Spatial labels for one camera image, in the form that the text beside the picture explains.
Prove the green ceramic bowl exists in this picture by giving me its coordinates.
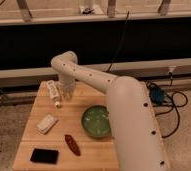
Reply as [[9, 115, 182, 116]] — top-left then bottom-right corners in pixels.
[[81, 105, 111, 138]]

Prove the red chili pepper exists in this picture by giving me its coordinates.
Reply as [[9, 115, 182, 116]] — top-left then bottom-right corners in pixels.
[[65, 134, 81, 156]]

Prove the black floor cable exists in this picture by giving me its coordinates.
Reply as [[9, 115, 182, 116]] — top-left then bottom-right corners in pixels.
[[145, 71, 189, 139]]

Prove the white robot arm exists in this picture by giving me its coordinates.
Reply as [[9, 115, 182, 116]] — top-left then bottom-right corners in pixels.
[[51, 51, 170, 171]]

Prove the blue power adapter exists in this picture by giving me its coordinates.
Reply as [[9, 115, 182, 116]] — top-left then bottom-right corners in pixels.
[[149, 88, 165, 104]]

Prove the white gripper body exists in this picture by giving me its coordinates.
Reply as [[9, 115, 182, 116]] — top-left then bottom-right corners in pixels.
[[58, 81, 76, 101]]

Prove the black hanging cable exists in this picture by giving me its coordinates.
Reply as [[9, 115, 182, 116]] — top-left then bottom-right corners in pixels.
[[105, 9, 130, 74]]

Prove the white plastic bottle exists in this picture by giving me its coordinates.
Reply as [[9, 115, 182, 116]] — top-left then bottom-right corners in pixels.
[[46, 80, 61, 108]]

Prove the black smartphone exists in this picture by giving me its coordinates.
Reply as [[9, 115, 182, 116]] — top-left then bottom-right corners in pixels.
[[30, 148, 59, 164]]

